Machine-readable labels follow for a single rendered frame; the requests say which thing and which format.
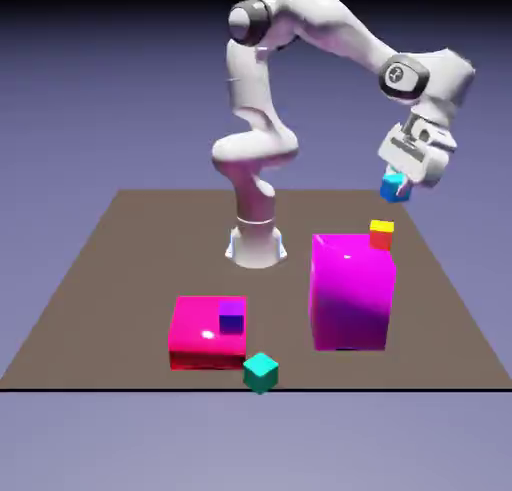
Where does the small purple cube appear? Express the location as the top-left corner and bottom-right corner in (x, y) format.
(218, 300), (246, 336)

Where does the large pink box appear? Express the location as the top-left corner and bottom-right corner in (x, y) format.
(167, 294), (248, 372)

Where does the small blue cube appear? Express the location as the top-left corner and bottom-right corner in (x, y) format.
(378, 172), (412, 204)

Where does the large magenta box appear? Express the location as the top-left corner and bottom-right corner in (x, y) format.
(308, 233), (398, 353)

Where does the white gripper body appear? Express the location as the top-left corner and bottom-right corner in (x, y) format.
(377, 123), (450, 189)

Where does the small teal cube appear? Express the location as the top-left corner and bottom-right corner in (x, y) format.
(242, 351), (280, 396)

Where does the small yellow cube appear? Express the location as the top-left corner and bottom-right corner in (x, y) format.
(368, 218), (396, 253)

